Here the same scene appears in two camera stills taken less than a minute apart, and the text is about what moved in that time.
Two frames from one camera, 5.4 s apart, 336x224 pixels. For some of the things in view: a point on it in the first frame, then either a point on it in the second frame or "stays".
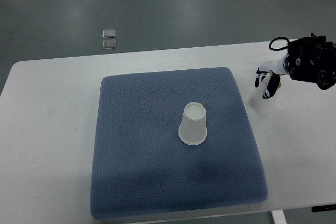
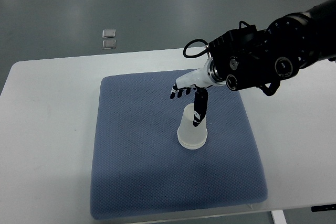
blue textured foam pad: (172, 141) stays
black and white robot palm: (275, 67) -> (202, 78)
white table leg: (279, 216) stays
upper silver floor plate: (109, 33) stays
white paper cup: (257, 101) -> (189, 136)
